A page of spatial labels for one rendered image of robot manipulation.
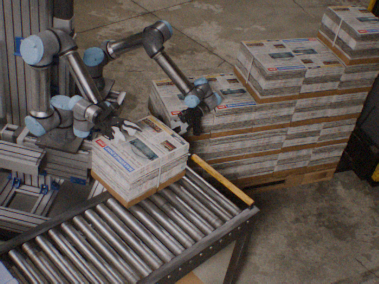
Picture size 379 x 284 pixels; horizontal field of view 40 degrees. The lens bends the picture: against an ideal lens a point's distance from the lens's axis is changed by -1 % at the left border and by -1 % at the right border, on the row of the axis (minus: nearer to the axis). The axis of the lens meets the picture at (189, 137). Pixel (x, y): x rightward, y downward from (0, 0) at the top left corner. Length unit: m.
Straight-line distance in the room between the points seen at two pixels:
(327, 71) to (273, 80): 0.38
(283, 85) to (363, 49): 0.57
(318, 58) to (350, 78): 0.26
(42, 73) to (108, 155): 0.48
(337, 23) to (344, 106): 0.57
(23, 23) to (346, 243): 2.51
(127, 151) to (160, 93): 0.82
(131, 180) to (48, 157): 0.67
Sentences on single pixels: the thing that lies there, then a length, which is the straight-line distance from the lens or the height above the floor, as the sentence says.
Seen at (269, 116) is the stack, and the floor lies 0.72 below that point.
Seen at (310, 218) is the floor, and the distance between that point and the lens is 3.88.
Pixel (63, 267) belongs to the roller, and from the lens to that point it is 2.31.
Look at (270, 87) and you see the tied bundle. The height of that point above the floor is 0.95.
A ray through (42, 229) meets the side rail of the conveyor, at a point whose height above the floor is 0.80.
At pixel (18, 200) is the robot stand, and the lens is 3.38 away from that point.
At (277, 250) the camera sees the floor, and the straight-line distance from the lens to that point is 3.59.
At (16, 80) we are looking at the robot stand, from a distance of 2.96.
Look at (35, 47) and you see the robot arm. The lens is 2.39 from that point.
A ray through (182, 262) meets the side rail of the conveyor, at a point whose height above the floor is 0.80.
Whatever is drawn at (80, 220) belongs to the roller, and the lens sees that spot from 2.46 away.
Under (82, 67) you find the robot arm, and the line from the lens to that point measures 2.50.
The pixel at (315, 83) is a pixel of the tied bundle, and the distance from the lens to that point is 3.44.
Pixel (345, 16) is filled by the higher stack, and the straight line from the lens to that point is 3.59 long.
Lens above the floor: 2.66
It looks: 39 degrees down
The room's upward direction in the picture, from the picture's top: 11 degrees clockwise
